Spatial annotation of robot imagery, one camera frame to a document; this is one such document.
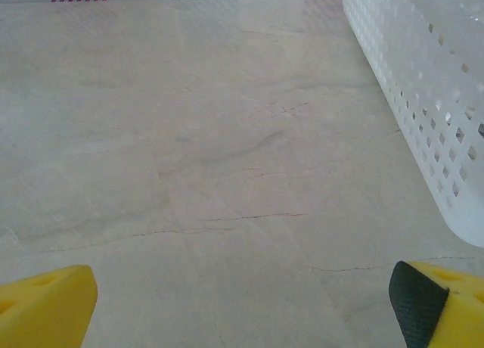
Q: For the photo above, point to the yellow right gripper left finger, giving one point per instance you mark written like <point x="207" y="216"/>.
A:
<point x="41" y="310"/>

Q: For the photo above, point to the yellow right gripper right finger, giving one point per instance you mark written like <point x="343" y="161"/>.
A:
<point x="446" y="314"/>

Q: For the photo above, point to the white perforated plastic basket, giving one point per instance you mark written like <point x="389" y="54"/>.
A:
<point x="419" y="75"/>

